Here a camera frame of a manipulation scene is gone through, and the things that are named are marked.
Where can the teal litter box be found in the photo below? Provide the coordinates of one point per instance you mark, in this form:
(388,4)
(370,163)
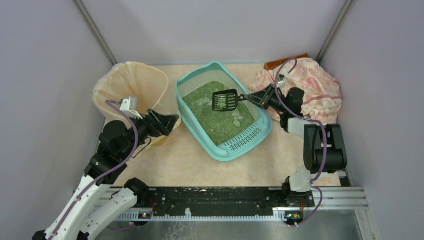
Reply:
(215,130)

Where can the brown wooden box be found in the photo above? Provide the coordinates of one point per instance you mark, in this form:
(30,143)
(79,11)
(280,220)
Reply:
(272,65)

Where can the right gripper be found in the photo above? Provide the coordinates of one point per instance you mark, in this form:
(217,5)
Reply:
(267,97)

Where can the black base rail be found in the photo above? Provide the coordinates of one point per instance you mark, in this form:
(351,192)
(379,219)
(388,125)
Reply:
(241,204)

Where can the black litter scoop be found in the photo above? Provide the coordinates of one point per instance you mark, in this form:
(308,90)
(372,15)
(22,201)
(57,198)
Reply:
(230,97)

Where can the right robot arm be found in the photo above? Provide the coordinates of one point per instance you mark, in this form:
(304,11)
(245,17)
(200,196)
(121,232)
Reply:
(324,150)

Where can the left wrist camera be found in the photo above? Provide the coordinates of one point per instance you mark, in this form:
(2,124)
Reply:
(128,106)

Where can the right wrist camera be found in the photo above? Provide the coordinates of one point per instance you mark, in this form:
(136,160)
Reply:
(281,81)

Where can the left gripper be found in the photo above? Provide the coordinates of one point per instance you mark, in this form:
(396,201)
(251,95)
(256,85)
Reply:
(154,120)

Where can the bin with beige bag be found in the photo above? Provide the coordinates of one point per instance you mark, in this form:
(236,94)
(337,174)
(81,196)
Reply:
(150,85)

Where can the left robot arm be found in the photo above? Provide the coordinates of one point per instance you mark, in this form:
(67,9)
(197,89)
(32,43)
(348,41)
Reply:
(78,220)

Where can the green litter clump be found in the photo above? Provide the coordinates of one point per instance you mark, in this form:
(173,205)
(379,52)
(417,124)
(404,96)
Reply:
(221,105)
(236,123)

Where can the pink patterned cloth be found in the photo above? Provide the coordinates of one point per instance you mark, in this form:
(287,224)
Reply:
(322,99)

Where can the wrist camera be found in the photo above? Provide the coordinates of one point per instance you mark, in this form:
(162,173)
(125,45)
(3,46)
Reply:
(128,106)
(281,81)

